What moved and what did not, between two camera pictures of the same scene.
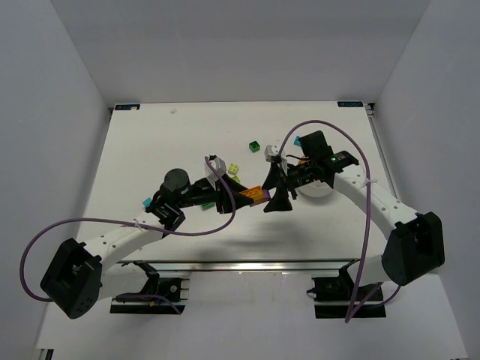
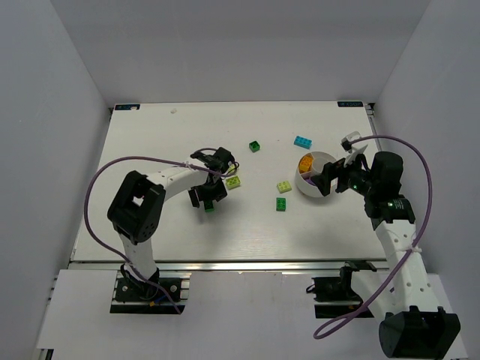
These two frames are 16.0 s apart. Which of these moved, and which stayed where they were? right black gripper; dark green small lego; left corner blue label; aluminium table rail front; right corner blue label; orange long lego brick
Moved: orange long lego brick; right black gripper
Stayed: left corner blue label; aluminium table rail front; dark green small lego; right corner blue label
